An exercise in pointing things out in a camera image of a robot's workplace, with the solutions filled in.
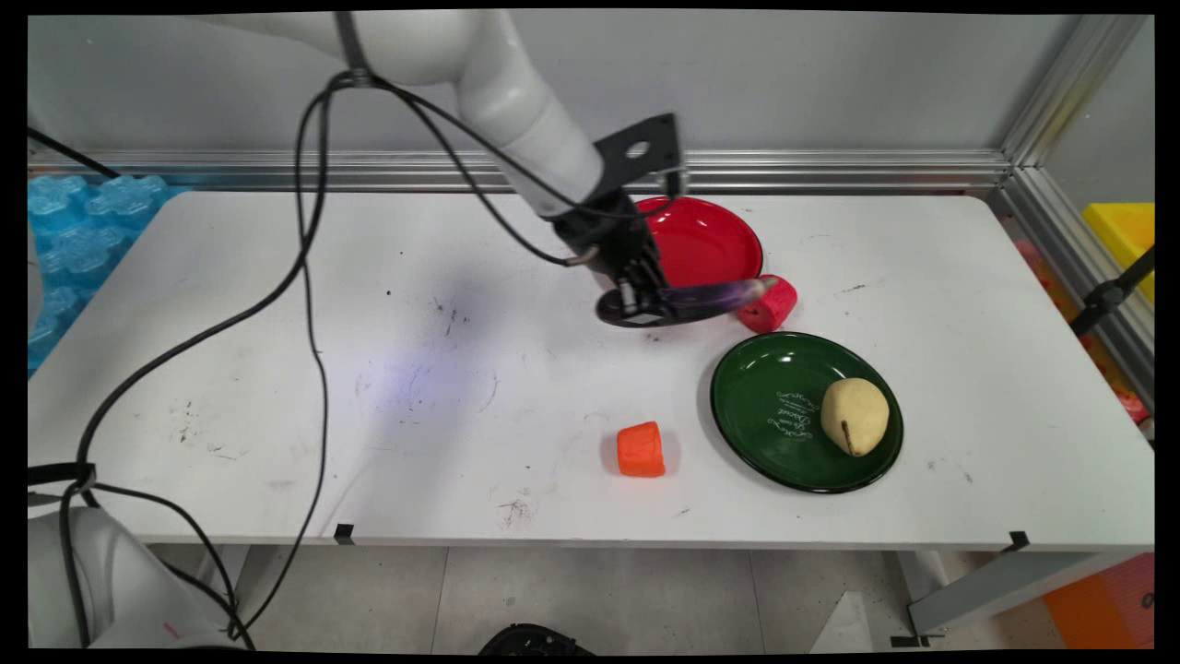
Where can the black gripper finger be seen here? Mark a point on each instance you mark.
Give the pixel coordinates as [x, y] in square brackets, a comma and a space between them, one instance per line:
[660, 293]
[630, 300]

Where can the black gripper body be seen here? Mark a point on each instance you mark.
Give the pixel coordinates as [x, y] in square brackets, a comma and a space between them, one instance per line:
[613, 242]

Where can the purple toy eggplant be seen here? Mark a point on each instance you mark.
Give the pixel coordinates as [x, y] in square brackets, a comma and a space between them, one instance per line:
[724, 293]

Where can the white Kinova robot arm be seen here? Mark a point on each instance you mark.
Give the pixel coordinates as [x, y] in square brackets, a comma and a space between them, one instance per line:
[498, 83]

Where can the red plate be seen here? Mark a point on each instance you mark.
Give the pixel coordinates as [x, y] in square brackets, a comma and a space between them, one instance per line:
[705, 242]

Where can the red cylinder block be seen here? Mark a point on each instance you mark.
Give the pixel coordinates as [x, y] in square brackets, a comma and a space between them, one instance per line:
[767, 306]

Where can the orange toy block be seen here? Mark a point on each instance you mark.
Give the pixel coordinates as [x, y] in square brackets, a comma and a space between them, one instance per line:
[641, 450]

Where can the dark green plate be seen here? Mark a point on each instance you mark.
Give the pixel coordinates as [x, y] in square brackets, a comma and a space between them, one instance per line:
[784, 415]

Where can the yellow toy pear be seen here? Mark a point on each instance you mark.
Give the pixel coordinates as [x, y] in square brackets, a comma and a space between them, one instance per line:
[855, 415]

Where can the black round floor object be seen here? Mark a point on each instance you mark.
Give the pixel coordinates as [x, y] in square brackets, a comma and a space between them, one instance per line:
[535, 641]

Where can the black tape mark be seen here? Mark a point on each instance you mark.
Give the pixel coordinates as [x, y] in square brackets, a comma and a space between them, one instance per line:
[344, 534]
[1018, 541]

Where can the black clamp rod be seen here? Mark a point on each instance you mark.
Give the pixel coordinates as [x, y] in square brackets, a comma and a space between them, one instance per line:
[1111, 295]

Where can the grey table leg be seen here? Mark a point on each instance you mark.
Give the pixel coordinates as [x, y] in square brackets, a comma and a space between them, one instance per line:
[1005, 590]

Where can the yellow box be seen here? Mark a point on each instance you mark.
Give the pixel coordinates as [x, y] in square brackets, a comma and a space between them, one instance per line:
[1125, 242]

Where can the blue foam puzzle mat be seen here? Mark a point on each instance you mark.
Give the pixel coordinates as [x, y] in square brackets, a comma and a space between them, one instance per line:
[78, 240]

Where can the orange box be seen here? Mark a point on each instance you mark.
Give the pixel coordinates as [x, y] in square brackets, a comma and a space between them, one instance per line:
[1106, 604]

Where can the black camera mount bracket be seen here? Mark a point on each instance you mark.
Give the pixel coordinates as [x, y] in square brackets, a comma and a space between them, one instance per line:
[641, 148]

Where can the long aluminium frame rail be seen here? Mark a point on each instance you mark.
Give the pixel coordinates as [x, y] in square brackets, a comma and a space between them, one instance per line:
[811, 169]

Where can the slanted aluminium frame rail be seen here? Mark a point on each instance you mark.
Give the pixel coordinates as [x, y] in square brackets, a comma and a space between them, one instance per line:
[1060, 184]

